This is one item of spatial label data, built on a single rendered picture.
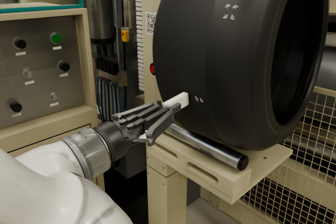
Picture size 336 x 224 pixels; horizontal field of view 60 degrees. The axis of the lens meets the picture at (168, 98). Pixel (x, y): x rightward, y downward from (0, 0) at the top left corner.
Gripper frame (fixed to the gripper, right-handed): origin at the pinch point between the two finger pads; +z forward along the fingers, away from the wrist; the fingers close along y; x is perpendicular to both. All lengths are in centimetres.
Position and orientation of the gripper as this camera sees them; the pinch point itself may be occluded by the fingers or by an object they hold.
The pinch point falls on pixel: (176, 103)
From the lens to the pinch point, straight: 66.4
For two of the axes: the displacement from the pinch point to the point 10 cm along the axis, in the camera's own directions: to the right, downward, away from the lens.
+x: 1.0, 8.8, 4.6
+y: -6.9, -2.7, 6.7
